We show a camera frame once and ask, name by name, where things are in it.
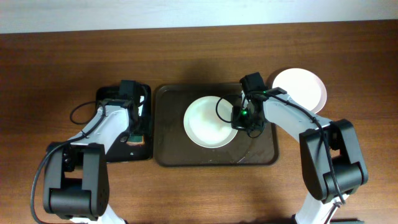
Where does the brown plastic serving tray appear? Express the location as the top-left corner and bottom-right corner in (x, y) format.
(153, 83), (280, 167)

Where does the right black cable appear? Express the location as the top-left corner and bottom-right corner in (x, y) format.
(215, 93), (243, 124)

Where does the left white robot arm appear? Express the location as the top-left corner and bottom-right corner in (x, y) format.
(30, 98), (152, 223)

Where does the left black cable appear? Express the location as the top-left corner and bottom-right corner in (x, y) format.
(69, 100), (100, 126)

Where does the black cable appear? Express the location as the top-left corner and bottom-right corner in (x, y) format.
(69, 100), (100, 126)
(215, 93), (243, 124)

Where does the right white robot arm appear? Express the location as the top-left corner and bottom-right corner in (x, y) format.
(231, 88), (369, 223)

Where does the white plate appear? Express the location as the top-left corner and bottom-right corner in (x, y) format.
(183, 96), (238, 148)
(272, 68), (327, 113)

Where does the small black tray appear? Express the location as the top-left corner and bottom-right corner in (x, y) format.
(96, 83), (153, 163)

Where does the orange green sponge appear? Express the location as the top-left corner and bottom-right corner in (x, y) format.
(126, 134), (145, 146)

